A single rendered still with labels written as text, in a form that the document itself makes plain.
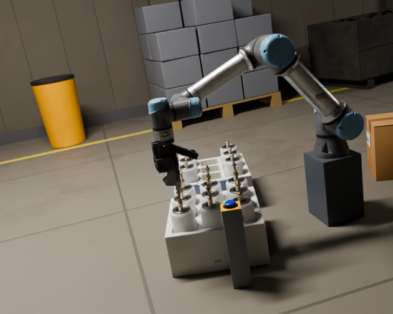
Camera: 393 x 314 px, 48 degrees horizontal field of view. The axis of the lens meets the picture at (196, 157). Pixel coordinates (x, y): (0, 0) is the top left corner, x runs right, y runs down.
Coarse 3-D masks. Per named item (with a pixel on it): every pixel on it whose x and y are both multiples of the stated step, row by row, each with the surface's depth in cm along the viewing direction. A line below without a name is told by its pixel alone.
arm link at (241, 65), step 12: (252, 48) 171; (228, 60) 176; (240, 60) 173; (252, 60) 173; (216, 72) 174; (228, 72) 173; (240, 72) 175; (204, 84) 173; (216, 84) 174; (180, 96) 172; (192, 96) 173; (204, 96) 175
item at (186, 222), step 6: (192, 210) 174; (174, 216) 172; (180, 216) 171; (186, 216) 172; (192, 216) 174; (174, 222) 174; (180, 222) 172; (186, 222) 172; (192, 222) 174; (174, 228) 175; (180, 228) 173; (186, 228) 173; (192, 228) 174
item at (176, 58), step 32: (192, 0) 394; (224, 0) 402; (160, 32) 391; (192, 32) 400; (224, 32) 409; (256, 32) 419; (160, 64) 400; (192, 64) 407; (160, 96) 432; (224, 96) 424; (256, 96) 435
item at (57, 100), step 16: (48, 80) 399; (64, 80) 406; (48, 96) 403; (64, 96) 408; (48, 112) 409; (64, 112) 411; (80, 112) 430; (48, 128) 418; (64, 128) 415; (80, 128) 426; (64, 144) 419
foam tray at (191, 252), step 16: (224, 192) 205; (256, 208) 182; (256, 224) 169; (176, 240) 171; (192, 240) 171; (208, 240) 171; (224, 240) 171; (256, 240) 171; (176, 256) 173; (192, 256) 173; (208, 256) 173; (224, 256) 173; (256, 256) 173; (176, 272) 175; (192, 272) 175
